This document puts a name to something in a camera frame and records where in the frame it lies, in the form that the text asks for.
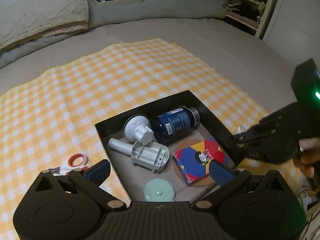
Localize mint green round tape measure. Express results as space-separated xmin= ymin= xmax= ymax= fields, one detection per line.
xmin=144 ymin=179 xmax=175 ymax=202

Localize blue supplement bottle silver cap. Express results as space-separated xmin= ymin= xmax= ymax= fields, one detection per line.
xmin=150 ymin=107 xmax=200 ymax=144

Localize white plastic knob suction cup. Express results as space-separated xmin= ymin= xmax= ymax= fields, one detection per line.
xmin=123 ymin=114 xmax=154 ymax=145

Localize black cardboard box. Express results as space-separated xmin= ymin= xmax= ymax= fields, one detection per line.
xmin=95 ymin=91 xmax=242 ymax=202

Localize person's right hand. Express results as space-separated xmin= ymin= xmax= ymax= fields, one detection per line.
xmin=292 ymin=137 xmax=319 ymax=178

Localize grey plastic bracket with handle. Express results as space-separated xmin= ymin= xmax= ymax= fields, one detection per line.
xmin=108 ymin=138 xmax=170 ymax=173

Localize white orange scissors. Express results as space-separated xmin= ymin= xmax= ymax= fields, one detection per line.
xmin=49 ymin=153 xmax=89 ymax=176

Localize colourful cartoon card box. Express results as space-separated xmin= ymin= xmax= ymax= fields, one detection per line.
xmin=172 ymin=137 xmax=228 ymax=185

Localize cream textured blanket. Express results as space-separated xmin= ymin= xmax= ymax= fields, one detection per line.
xmin=1 ymin=0 xmax=89 ymax=52

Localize round cork coaster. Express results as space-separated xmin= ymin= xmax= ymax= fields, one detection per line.
xmin=173 ymin=139 xmax=216 ymax=187

